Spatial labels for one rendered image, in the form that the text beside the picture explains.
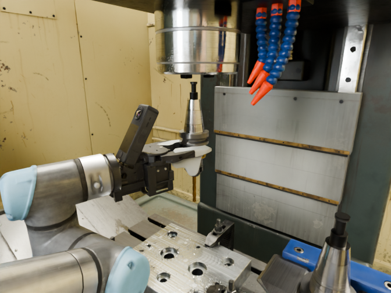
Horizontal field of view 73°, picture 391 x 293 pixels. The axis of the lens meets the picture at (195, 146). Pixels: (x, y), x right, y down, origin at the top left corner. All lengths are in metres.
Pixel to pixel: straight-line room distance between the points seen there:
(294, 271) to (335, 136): 0.54
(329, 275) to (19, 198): 0.41
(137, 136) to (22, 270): 0.25
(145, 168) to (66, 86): 1.05
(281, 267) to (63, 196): 0.34
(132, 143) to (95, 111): 1.11
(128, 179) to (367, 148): 0.70
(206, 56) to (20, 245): 1.15
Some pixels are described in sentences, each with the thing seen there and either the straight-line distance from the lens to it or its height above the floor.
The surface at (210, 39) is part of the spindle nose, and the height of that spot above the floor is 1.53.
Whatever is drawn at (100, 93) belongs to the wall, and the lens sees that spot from 1.59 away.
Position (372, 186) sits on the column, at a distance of 0.96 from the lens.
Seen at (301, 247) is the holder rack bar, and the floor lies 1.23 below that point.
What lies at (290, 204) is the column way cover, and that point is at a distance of 1.01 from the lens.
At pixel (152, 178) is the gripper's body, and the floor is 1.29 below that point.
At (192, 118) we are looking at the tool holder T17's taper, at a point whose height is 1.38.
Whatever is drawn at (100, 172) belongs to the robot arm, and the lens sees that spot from 0.46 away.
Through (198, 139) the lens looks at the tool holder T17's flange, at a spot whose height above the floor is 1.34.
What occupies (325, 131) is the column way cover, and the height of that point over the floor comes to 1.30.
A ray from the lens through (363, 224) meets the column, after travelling 1.02.
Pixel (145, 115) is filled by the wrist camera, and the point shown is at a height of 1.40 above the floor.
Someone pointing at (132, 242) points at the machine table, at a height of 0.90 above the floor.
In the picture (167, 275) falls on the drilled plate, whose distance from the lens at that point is 0.74.
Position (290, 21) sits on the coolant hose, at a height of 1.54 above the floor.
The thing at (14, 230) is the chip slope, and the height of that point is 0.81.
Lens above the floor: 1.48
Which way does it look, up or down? 17 degrees down
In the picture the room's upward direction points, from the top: straight up
